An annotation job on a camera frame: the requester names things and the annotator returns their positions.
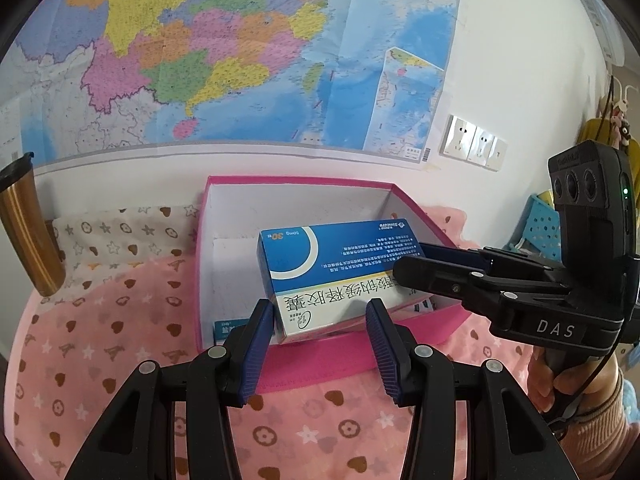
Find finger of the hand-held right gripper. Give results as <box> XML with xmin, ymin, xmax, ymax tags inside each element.
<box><xmin>421</xmin><ymin>242</ymin><xmax>562</xmax><ymax>282</ymax></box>
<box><xmin>392</xmin><ymin>254</ymin><xmax>567</xmax><ymax>317</ymax></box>

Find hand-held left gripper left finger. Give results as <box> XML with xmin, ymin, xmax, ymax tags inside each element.
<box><xmin>65</xmin><ymin>299</ymin><xmax>276</xmax><ymax>480</ymax></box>

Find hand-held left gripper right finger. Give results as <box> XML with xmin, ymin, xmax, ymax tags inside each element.
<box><xmin>365</xmin><ymin>299</ymin><xmax>578</xmax><ymax>480</ymax></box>

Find teal and white medicine box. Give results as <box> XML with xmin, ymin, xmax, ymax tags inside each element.
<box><xmin>212</xmin><ymin>317</ymin><xmax>246</xmax><ymax>346</ymax></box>

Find pink cardboard box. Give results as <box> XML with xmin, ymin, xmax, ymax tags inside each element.
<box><xmin>194</xmin><ymin>176</ymin><xmax>471</xmax><ymax>396</ymax></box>

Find blue and yellow medicine box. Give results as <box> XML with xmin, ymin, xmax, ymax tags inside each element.
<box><xmin>257</xmin><ymin>219</ymin><xmax>431</xmax><ymax>346</ymax></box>

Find person's right hand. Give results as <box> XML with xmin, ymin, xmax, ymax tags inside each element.
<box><xmin>527</xmin><ymin>346</ymin><xmax>622</xmax><ymax>414</ymax></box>

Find blue perforated plastic chair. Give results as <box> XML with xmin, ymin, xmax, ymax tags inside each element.
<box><xmin>510</xmin><ymin>192</ymin><xmax>563</xmax><ymax>261</ymax></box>

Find yellow garment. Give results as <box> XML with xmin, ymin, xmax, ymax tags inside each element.
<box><xmin>575</xmin><ymin>117</ymin><xmax>621</xmax><ymax>153</ymax></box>

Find pink printed blanket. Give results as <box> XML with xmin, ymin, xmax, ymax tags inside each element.
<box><xmin>0</xmin><ymin>205</ymin><xmax>626</xmax><ymax>480</ymax></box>

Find plush toy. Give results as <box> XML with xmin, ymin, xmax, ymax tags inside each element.
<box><xmin>607</xmin><ymin>100</ymin><xmax>634</xmax><ymax>147</ymax></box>

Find white star printed cloth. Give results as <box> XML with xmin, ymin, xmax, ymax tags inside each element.
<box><xmin>50</xmin><ymin>203</ymin><xmax>203</xmax><ymax>281</ymax></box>

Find bronze travel tumbler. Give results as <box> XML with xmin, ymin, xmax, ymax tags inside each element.
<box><xmin>0</xmin><ymin>151</ymin><xmax>66</xmax><ymax>297</ymax></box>

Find white wall socket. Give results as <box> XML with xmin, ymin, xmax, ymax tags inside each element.
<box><xmin>467</xmin><ymin>125</ymin><xmax>498</xmax><ymax>165</ymax></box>
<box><xmin>489</xmin><ymin>136</ymin><xmax>508</xmax><ymax>172</ymax></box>
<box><xmin>440</xmin><ymin>114</ymin><xmax>476</xmax><ymax>158</ymax></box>

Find white wall fixture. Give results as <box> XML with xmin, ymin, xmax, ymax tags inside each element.
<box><xmin>580</xmin><ymin>0</ymin><xmax>627</xmax><ymax>67</ymax></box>

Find colourful wall map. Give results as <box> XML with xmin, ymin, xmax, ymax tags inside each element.
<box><xmin>0</xmin><ymin>0</ymin><xmax>463</xmax><ymax>166</ymax></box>

